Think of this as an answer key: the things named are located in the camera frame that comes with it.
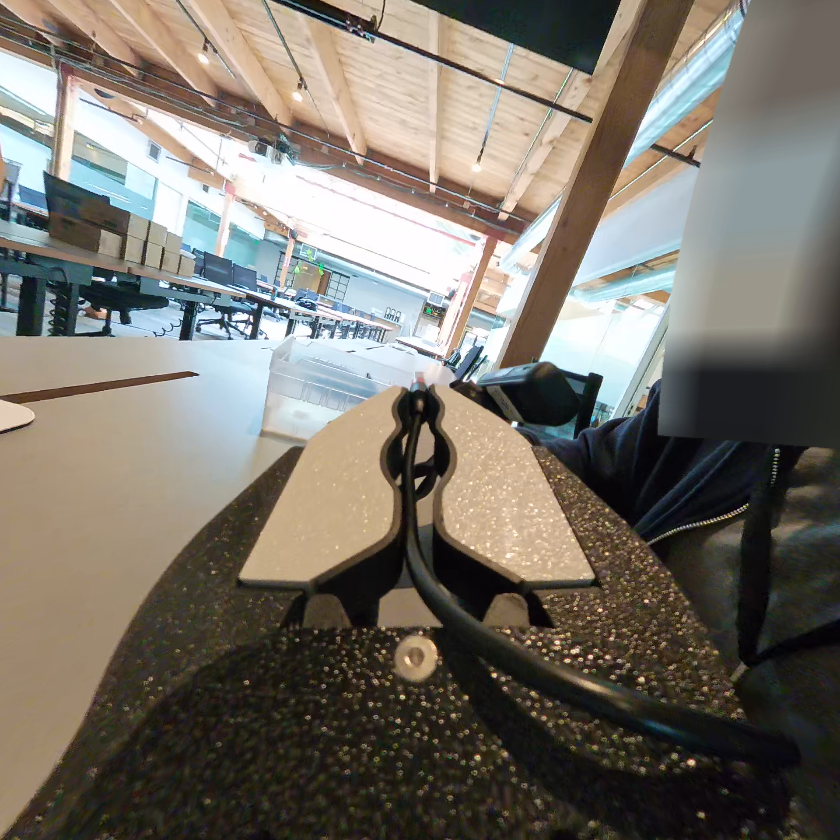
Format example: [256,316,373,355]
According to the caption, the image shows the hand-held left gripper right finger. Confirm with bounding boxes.
[430,383,598,627]

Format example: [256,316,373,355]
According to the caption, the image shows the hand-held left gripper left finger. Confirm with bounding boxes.
[238,385,411,627]

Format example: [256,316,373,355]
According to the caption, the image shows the clear plastic organizer box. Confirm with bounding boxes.
[261,336,455,442]

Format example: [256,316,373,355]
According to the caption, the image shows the black cable with red plugs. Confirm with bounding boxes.
[402,373,803,767]

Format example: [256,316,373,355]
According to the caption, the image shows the wood top office desk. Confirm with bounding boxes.
[246,289,401,342]

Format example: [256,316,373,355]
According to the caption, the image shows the person's torso in zip jacket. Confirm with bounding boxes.
[630,381,840,821]

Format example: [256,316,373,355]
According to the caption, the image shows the black office chair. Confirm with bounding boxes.
[82,272,170,329]
[197,252,253,339]

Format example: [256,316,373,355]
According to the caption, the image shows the row of cardboard boxes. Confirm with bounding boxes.
[49,197,198,277]

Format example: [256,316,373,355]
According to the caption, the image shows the black ceiling panel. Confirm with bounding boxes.
[407,0,623,75]

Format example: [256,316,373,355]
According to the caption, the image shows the long wood top desk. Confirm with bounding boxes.
[0,220,227,339]

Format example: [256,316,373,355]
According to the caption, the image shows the black monitor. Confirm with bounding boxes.
[42,171,112,221]

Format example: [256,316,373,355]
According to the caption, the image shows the silver air duct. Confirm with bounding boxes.
[571,262,677,306]

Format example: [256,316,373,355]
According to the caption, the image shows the wooden post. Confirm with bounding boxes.
[497,0,697,371]

